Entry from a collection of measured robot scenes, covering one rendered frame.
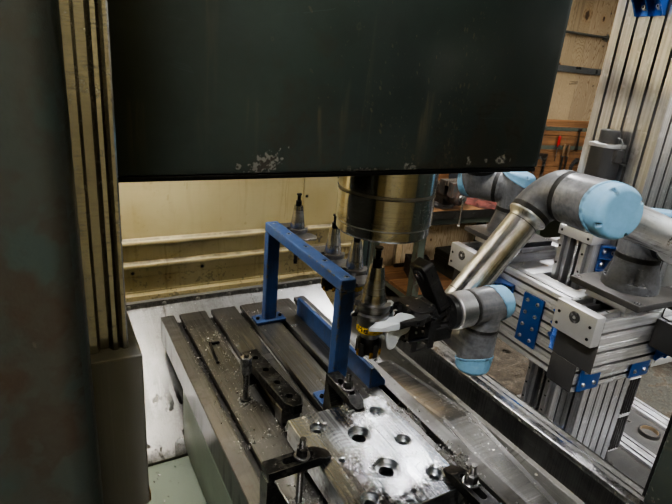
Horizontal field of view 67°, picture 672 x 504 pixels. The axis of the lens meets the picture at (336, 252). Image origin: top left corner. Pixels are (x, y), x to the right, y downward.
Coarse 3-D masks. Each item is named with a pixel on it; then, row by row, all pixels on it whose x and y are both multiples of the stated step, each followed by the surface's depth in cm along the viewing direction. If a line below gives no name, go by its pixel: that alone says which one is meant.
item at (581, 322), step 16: (560, 304) 145; (576, 304) 142; (592, 304) 147; (560, 320) 145; (576, 320) 140; (592, 320) 136; (608, 320) 138; (624, 320) 140; (640, 320) 143; (656, 320) 146; (576, 336) 141; (592, 336) 136; (608, 336) 139; (624, 336) 142; (640, 336) 146
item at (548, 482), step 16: (352, 320) 219; (352, 336) 209; (384, 336) 205; (384, 352) 197; (400, 352) 195; (416, 368) 186; (432, 384) 177; (480, 416) 161; (496, 432) 155; (512, 448) 149; (528, 464) 144; (544, 480) 139; (560, 496) 134; (576, 496) 133
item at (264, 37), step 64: (128, 0) 47; (192, 0) 49; (256, 0) 52; (320, 0) 55; (384, 0) 59; (448, 0) 63; (512, 0) 68; (128, 64) 48; (192, 64) 51; (256, 64) 54; (320, 64) 58; (384, 64) 62; (448, 64) 66; (512, 64) 71; (128, 128) 50; (192, 128) 53; (256, 128) 57; (320, 128) 60; (384, 128) 65; (448, 128) 70; (512, 128) 76
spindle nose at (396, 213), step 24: (360, 192) 77; (384, 192) 76; (408, 192) 76; (432, 192) 79; (336, 216) 84; (360, 216) 78; (384, 216) 77; (408, 216) 77; (384, 240) 78; (408, 240) 79
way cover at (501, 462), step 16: (384, 368) 180; (400, 368) 180; (400, 384) 168; (416, 384) 169; (432, 400) 158; (448, 400) 158; (448, 416) 150; (464, 416) 150; (464, 432) 144; (480, 448) 140; (496, 448) 140; (496, 464) 135; (512, 464) 136; (512, 480) 131; (528, 480) 132; (528, 496) 128; (544, 496) 128
